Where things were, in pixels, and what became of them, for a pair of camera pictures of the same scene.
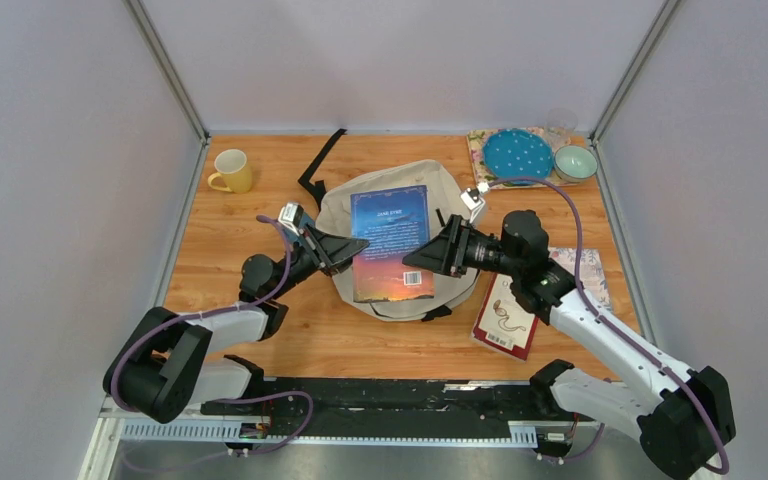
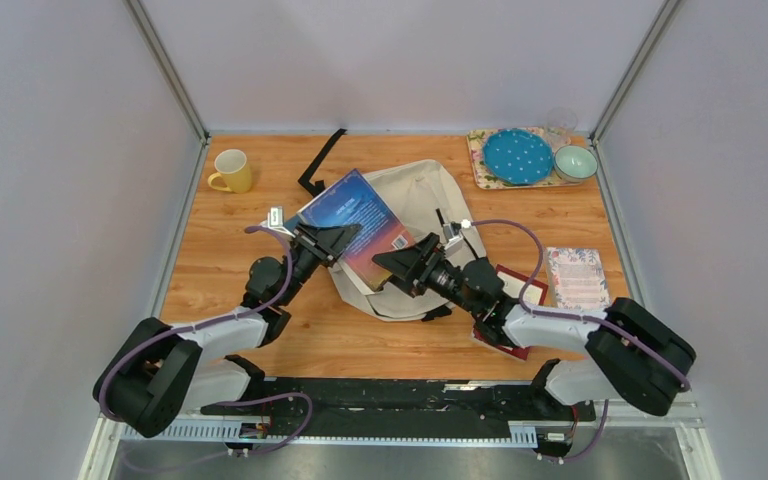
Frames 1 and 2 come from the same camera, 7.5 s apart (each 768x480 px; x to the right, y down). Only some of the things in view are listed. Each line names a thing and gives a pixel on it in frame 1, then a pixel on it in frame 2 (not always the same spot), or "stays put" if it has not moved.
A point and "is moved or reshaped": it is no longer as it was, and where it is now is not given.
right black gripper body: [476, 252] → [438, 277]
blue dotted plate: [518, 153] stays put
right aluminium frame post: [633, 69] stays put
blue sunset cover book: [395, 222] is moved or reshaped
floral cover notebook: [591, 271] stays put
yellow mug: [233, 167] stays put
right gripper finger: [439, 253] → [407, 265]
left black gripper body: [302, 266] stays put
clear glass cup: [560, 125] stays put
